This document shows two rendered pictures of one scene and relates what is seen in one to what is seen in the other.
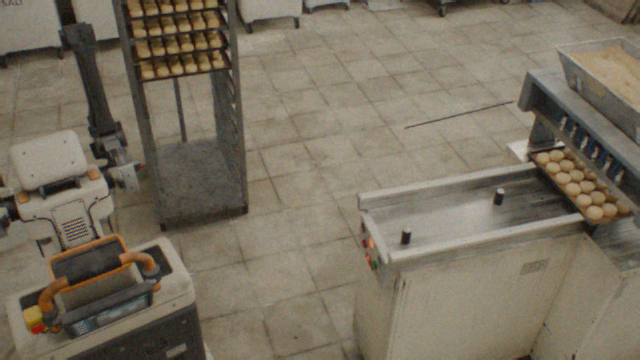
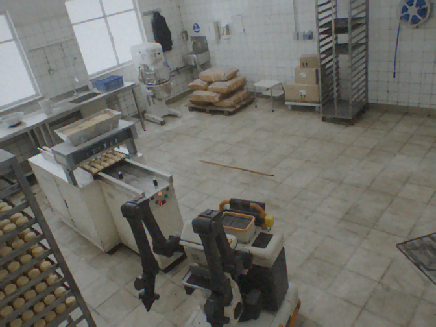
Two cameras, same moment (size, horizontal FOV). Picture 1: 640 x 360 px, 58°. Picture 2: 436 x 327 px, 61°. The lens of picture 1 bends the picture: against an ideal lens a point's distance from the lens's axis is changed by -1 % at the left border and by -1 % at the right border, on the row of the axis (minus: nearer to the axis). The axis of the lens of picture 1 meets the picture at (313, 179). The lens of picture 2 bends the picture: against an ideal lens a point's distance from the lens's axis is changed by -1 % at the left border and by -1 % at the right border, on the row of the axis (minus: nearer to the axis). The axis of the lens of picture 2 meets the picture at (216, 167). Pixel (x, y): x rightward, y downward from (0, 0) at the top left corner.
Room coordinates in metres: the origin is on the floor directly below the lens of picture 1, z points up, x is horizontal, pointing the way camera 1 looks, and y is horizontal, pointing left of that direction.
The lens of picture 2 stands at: (1.99, 2.43, 2.34)
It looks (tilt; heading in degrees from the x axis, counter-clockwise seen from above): 28 degrees down; 246
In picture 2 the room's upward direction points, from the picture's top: 11 degrees counter-clockwise
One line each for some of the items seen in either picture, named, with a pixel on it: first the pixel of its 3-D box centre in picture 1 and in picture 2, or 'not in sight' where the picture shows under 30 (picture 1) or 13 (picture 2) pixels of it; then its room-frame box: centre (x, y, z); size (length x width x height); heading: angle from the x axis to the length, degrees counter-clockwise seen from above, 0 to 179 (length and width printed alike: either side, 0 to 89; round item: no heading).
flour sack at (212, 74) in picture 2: not in sight; (218, 74); (-1.12, -3.76, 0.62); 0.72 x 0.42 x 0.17; 116
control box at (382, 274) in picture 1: (375, 250); (159, 197); (1.38, -0.22, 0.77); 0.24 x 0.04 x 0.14; 17
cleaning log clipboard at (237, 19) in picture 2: not in sight; (238, 25); (-1.72, -3.81, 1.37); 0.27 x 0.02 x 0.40; 109
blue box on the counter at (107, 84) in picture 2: not in sight; (109, 82); (0.78, -4.10, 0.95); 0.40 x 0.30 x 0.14; 22
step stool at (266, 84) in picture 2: not in sight; (270, 93); (-1.67, -2.94, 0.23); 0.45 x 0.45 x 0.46; 11
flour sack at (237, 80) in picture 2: not in sight; (228, 83); (-1.17, -3.53, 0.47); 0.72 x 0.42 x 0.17; 25
